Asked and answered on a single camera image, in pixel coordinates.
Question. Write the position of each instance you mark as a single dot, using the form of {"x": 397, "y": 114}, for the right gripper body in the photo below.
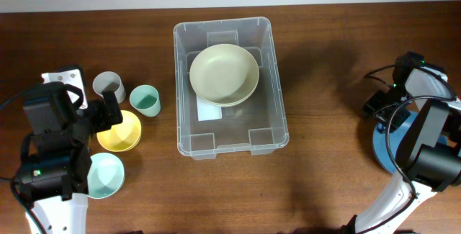
{"x": 382, "y": 104}

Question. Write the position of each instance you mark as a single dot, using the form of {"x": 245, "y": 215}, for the grey cup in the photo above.
{"x": 109, "y": 81}

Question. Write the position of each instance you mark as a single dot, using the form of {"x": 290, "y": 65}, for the mint green cup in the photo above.
{"x": 146, "y": 99}

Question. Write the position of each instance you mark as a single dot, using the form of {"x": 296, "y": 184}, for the yellow small bowl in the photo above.
{"x": 122, "y": 137}

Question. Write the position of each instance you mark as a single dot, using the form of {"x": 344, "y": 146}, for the mint small bowl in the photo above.
{"x": 106, "y": 175}

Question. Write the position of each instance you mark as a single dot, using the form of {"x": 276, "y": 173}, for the beige bowl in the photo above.
{"x": 224, "y": 65}

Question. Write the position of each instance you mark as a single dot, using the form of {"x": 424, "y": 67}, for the cream plate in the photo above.
{"x": 222, "y": 96}

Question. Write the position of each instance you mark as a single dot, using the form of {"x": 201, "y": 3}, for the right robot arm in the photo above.
{"x": 416, "y": 139}

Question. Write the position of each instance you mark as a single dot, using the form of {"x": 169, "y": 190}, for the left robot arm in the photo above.
{"x": 51, "y": 183}

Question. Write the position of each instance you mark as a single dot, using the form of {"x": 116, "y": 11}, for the white label in container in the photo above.
{"x": 207, "y": 111}

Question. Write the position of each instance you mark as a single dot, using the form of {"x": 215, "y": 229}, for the clear plastic storage container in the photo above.
{"x": 259, "y": 124}

